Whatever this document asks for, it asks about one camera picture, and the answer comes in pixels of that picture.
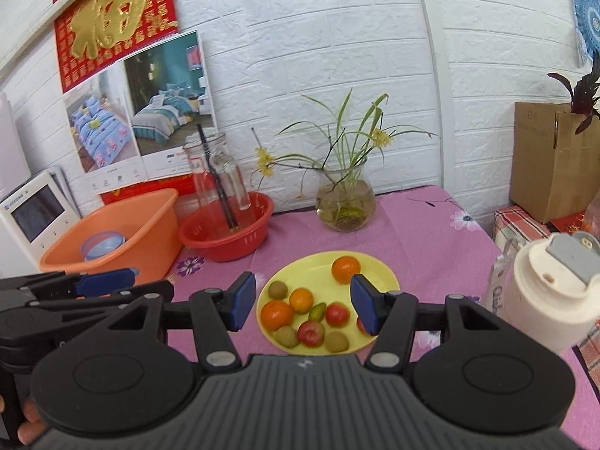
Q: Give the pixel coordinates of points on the white screen device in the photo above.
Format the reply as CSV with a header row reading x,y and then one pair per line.
x,y
37,213

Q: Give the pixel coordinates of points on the green orchid plant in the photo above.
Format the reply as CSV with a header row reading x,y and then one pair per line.
x,y
347,136

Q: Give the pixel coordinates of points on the large orange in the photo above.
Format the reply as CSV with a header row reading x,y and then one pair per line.
x,y
346,270
276,315

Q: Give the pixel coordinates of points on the pink floral tablecloth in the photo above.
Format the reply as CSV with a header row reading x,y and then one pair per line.
x,y
422,243

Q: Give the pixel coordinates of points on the red plastic basket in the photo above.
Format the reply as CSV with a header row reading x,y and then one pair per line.
x,y
220,243

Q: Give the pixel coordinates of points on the round green fruit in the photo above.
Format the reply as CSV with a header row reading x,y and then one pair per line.
x,y
336,341
286,337
277,289

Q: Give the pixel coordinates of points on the white blender jug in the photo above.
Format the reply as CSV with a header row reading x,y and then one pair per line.
x,y
543,290

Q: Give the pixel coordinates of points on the yellow plate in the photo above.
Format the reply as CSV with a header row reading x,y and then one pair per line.
x,y
314,272

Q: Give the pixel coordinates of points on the glass vase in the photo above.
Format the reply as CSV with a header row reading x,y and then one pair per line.
x,y
346,201

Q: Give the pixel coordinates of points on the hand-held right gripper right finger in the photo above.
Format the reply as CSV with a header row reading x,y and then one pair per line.
x,y
363,308

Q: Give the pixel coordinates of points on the cardboard box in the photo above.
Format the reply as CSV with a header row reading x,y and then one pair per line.
x,y
548,168

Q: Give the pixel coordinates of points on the checked cloth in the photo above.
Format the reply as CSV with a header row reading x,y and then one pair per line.
x,y
518,225

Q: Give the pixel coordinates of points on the black stirring stick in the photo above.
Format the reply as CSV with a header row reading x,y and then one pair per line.
x,y
216,178

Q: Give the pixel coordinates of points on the orange plastic basin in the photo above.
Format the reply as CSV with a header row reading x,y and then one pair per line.
x,y
140,236

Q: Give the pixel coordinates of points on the white flat panel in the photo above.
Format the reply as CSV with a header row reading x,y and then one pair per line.
x,y
11,140

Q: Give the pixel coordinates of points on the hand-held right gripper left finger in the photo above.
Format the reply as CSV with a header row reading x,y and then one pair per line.
x,y
243,301

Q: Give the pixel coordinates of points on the light blue bowl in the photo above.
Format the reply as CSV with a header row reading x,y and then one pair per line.
x,y
103,246

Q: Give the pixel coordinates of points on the purple leaf plant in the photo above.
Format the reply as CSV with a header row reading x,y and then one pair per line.
x,y
583,96

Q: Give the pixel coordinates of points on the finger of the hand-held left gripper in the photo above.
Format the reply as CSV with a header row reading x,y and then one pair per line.
x,y
150,289
105,281

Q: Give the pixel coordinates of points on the red apple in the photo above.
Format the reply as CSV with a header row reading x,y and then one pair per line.
x,y
311,333
337,314
360,326

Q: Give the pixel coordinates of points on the wall calendar poster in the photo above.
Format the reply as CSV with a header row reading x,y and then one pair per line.
x,y
140,79

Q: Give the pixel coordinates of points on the large blue decorative plate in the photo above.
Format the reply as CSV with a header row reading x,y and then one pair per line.
x,y
588,9

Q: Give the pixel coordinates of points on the small orange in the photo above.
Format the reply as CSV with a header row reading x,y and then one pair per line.
x,y
301,300

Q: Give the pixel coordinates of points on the person's left hand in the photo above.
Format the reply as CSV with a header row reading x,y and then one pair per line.
x,y
32,415

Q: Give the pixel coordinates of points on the glass pitcher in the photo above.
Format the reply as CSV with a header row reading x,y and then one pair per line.
x,y
206,173

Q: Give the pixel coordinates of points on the green oval mango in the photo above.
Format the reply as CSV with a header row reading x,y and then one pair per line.
x,y
317,312

